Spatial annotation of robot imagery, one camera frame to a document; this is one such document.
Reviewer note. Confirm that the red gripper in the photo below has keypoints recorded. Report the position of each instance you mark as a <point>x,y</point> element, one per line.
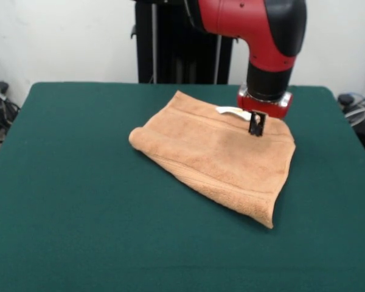
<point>270,109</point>

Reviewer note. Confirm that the tan terry towel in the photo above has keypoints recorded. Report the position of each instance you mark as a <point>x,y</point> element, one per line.
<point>219,164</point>

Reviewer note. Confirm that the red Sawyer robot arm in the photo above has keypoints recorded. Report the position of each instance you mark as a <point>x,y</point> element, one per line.
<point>261,36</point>

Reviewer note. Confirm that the dark green table cloth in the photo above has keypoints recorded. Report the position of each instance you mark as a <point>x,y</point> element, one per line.
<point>64,213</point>

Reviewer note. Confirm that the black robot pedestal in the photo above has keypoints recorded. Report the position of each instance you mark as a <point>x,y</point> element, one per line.
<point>176,54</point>

